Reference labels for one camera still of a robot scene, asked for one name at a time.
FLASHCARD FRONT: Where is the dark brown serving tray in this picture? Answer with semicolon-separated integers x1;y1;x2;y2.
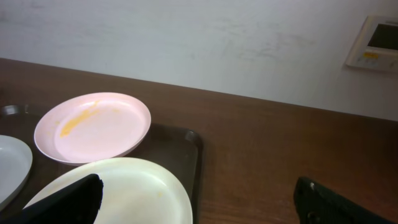
1;105;203;224

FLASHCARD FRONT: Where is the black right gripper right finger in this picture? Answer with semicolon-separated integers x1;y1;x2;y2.
294;177;392;224

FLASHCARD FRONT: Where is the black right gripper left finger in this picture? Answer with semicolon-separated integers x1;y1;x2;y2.
1;174;104;224

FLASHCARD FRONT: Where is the pink plate with yellow stain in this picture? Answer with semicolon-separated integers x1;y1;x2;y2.
34;92;151;166

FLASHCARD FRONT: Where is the beige wall control panel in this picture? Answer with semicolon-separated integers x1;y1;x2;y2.
346;16;397;73

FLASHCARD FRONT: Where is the cream white plate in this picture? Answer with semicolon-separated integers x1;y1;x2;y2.
28;157;193;224

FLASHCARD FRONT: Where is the pale green plate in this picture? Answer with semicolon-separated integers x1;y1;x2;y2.
1;135;33;210

